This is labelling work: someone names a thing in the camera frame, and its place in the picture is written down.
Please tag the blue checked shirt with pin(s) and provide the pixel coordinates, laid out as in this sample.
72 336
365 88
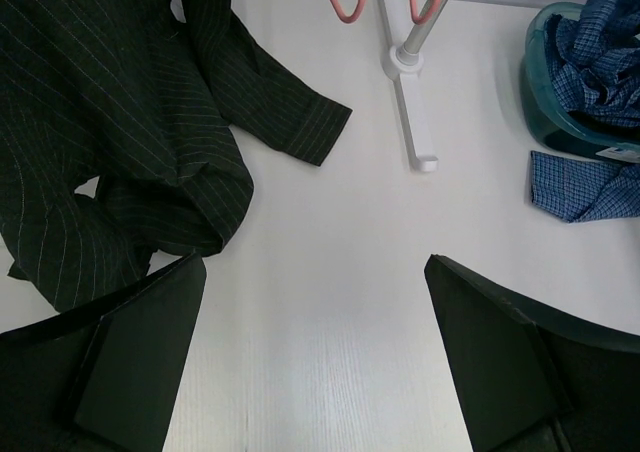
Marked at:
593 64

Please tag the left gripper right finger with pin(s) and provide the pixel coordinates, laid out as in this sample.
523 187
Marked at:
528 376

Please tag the black pinstriped shirt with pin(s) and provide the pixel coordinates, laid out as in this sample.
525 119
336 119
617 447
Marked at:
116 135

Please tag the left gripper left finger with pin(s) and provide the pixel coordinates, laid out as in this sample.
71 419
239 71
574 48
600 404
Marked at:
103 376

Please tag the teal plastic tub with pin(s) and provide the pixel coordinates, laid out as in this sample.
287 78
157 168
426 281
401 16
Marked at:
547 121

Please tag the silver clothes rack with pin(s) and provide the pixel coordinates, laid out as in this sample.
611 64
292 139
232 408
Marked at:
403 63

